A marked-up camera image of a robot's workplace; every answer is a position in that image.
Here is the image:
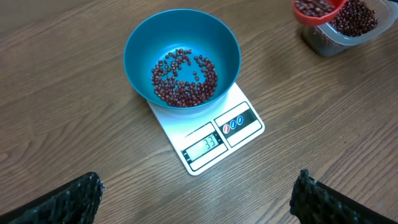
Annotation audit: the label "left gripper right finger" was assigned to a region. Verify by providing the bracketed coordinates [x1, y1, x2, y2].
[289, 169, 397, 224]

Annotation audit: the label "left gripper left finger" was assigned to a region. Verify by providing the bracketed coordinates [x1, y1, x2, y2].
[1, 172, 103, 224]

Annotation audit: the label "red plastic measuring scoop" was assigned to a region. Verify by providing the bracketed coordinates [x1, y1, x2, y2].
[291, 0, 346, 26]

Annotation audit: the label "white digital kitchen scale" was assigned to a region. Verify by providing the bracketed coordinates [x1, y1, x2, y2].
[149, 84, 266, 175]

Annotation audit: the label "red beans in bowl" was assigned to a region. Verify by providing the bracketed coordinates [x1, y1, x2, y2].
[150, 49, 218, 108]

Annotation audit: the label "teal plastic bowl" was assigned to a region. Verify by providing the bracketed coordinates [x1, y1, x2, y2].
[123, 9, 242, 110]

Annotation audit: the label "red beans in scoop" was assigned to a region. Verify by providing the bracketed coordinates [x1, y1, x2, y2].
[294, 0, 335, 17]

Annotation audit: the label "clear plastic food container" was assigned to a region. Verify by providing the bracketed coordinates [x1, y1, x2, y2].
[302, 0, 397, 57]

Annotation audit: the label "red adzuki beans in container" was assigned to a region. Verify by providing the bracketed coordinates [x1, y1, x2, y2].
[330, 0, 379, 37]

